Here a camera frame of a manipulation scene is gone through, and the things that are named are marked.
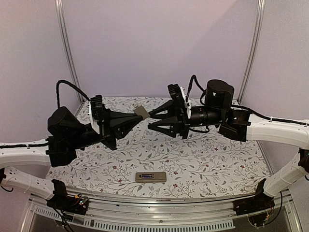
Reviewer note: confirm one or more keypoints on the right aluminium frame post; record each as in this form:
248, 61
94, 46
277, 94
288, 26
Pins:
253, 48

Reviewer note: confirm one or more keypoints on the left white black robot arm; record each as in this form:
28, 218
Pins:
68, 135

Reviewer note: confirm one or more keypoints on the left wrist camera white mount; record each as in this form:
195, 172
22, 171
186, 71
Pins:
93, 117

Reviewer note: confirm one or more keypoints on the front aluminium rail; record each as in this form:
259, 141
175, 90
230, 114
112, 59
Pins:
118, 213

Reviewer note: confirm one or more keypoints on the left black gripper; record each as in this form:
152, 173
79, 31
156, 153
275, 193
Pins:
108, 131

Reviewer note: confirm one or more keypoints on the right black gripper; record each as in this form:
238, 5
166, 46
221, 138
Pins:
179, 123

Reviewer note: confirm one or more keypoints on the beige battery cover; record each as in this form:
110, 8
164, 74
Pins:
141, 111

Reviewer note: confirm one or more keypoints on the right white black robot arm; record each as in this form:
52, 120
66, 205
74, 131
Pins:
238, 123

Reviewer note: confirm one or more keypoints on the beige remote control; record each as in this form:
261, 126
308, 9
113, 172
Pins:
158, 177

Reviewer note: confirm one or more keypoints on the floral patterned table mat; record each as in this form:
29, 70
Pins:
205, 165

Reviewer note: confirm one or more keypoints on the aluminium frame post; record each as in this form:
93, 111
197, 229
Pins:
65, 40
253, 48

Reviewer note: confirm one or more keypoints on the left aluminium frame post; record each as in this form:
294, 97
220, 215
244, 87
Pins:
65, 40

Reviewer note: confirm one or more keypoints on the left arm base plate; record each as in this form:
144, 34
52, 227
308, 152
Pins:
77, 204

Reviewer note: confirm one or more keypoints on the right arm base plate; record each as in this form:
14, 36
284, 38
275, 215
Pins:
252, 204

